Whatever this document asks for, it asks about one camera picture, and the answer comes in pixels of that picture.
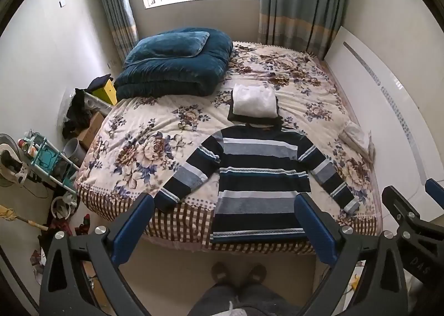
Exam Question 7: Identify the broom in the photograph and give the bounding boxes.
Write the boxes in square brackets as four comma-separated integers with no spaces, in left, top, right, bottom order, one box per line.
[0,204,49,231]

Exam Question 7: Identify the person's right shoe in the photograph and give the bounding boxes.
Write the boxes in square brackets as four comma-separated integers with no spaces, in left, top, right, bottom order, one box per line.
[246,263,268,285]

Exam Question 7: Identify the dark folded garment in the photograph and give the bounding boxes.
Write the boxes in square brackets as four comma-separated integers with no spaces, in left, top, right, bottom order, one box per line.
[227,90,283,129]

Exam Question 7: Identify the white crumpled cloth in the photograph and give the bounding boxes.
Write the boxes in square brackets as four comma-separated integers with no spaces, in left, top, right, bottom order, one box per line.
[338,120,376,163]

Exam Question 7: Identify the grey bucket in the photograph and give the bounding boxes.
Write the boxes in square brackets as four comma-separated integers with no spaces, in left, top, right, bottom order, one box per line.
[63,138,87,167]

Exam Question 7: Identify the green striped curtain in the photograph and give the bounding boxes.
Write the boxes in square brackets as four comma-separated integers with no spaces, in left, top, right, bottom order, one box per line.
[257,0,352,60]
[93,0,140,62]

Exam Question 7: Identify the black clothes pile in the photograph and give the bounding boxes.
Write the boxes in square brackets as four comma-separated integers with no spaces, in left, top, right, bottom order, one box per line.
[62,87,95,140]

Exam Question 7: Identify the blue folded quilt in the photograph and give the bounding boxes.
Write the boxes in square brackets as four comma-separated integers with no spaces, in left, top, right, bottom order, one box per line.
[114,28,234,99]

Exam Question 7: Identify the blue velvet pillow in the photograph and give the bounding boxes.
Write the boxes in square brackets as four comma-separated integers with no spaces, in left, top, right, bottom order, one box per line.
[124,30,211,68]

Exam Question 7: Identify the striped knit sweater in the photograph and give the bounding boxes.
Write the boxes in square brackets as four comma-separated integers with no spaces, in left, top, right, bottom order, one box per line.
[153,124,361,245]

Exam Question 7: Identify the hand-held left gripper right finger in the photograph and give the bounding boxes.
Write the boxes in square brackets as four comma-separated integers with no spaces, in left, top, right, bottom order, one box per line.
[294,194,408,316]

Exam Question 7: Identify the yellow box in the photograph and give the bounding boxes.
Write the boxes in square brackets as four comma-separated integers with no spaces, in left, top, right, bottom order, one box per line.
[91,79,118,106]

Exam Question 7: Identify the person's grey pants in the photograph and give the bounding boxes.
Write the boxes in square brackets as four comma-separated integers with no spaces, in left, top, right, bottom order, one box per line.
[187,281,302,316]

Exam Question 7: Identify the teal storage rack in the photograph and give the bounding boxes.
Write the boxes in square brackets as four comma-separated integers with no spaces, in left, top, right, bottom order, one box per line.
[21,131,81,195]

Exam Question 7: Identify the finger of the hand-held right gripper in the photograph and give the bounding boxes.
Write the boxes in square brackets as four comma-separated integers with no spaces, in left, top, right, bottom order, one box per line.
[425,178,444,206]
[382,186,422,233]

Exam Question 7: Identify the white folded garment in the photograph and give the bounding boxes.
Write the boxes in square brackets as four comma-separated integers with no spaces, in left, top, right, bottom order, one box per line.
[232,83,279,120]

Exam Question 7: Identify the floral bed blanket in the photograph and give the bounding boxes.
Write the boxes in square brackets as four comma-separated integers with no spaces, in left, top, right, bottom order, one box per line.
[74,40,383,255]

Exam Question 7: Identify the cardboard box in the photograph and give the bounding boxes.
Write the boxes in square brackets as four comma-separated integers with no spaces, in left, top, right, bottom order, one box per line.
[77,111,105,152]

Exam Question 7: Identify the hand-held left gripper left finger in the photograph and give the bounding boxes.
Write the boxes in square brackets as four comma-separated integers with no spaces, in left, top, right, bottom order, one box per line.
[39,193,157,316]

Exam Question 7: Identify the white headboard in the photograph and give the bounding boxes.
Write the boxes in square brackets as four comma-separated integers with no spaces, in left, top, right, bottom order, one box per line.
[322,26,444,223]

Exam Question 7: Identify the person's left shoe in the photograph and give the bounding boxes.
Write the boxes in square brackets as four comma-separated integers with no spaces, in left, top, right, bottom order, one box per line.
[211,262,230,285]

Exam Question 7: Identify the person's shoe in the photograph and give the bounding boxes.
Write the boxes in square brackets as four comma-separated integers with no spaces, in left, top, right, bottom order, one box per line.
[211,262,230,285]
[246,263,268,285]

